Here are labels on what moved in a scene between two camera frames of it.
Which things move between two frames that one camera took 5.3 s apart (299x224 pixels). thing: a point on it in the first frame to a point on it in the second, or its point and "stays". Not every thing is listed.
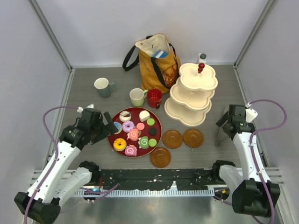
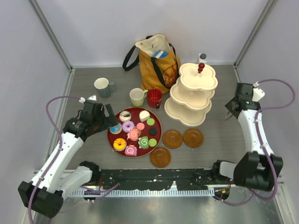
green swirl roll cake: (143, 142) stays
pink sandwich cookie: (140, 126) stays
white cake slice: (144, 115) stays
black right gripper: (222, 120) to (229, 106)
